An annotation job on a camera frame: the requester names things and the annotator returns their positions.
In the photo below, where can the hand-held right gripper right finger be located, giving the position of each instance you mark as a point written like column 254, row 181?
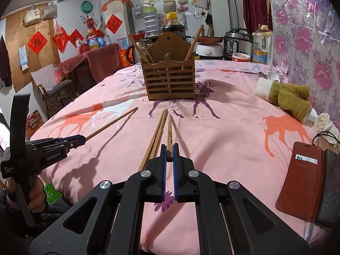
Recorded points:
column 175, row 172

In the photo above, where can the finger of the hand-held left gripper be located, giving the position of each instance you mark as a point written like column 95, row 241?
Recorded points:
column 71, row 146
column 75, row 138

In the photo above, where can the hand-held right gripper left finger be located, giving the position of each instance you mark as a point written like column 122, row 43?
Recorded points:
column 164, row 170

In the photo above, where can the wooden slatted chopstick holder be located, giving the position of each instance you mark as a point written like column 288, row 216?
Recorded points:
column 172, row 49

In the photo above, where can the person's left hand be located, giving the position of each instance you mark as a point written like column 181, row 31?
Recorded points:
column 37, row 196

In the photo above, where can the red snack box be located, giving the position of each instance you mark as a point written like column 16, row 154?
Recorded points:
column 34, row 123

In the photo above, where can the green plastic bag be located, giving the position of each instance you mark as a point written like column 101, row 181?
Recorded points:
column 53, row 191

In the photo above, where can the person's dark clothing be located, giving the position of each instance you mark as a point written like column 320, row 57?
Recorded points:
column 53, row 217

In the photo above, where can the pink deer printed cloth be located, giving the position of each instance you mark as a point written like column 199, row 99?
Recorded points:
column 233, row 143

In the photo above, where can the armchair with cushions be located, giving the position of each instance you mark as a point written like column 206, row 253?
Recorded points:
column 42, row 75

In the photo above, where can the red cloth covered cabinet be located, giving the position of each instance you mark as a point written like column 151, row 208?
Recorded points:
column 102, row 61

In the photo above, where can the red gift box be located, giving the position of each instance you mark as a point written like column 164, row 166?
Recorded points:
column 123, row 58

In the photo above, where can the blue face mask pack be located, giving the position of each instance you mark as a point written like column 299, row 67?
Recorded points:
column 23, row 58

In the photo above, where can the orange oil bottle blue label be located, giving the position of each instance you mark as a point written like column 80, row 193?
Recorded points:
column 91, row 41

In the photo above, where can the tin can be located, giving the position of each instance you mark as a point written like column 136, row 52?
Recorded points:
column 100, row 42
column 107, row 40

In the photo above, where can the red diamond paper decoration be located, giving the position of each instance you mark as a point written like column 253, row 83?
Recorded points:
column 37, row 42
column 76, row 38
column 112, row 24

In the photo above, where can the dark hanging garment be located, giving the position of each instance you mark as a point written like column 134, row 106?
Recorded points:
column 5, row 63

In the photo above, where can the red hanging plastic decoration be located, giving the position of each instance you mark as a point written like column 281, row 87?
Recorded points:
column 60, row 37

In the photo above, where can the red hanging ornament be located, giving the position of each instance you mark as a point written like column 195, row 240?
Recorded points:
column 90, row 21

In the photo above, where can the red metal basin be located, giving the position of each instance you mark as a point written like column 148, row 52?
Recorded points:
column 138, row 35

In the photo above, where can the brown leather wallet case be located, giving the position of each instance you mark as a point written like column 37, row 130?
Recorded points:
column 297, row 180

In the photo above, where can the white refrigerator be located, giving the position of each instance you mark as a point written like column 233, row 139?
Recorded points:
column 124, row 24

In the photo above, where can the pale rice cooker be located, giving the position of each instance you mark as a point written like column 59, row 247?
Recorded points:
column 209, row 51

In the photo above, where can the red white bowl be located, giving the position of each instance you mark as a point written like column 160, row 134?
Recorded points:
column 241, row 58

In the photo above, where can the green round plate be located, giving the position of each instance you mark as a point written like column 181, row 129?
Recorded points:
column 86, row 7

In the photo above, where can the olive plush mitten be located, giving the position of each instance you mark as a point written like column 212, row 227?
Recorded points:
column 287, row 91
column 294, row 109

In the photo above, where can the green striped stacked container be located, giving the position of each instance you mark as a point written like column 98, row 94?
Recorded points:
column 151, row 24

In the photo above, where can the frying pan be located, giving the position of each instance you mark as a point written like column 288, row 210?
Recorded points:
column 209, row 39

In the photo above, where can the black silver pressure cooker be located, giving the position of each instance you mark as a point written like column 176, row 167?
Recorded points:
column 237, row 45

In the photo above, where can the orange cloth cover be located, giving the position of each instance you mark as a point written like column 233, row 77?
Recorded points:
column 117, row 1

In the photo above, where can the dark sauce bottle yellow cap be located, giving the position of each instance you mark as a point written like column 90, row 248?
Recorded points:
column 174, row 26

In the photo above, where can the beige paper bag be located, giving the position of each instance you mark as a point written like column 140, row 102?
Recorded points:
column 325, row 143

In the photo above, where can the dark phone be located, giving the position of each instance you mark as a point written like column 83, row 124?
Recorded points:
column 328, row 191

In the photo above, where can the white crochet cloth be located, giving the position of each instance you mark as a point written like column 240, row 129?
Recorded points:
column 322, row 123

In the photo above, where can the beige woven hanging pouch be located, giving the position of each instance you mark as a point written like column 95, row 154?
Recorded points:
column 169, row 4

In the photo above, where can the plastic bag red contents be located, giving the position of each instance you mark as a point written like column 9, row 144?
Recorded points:
column 182, row 4

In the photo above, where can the maroon curtain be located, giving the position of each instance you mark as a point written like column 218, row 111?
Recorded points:
column 255, row 2

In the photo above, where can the wooden wall board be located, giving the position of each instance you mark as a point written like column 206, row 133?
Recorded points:
column 14, row 32

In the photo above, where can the floral foil wall covering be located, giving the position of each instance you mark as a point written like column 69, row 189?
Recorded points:
column 305, row 18

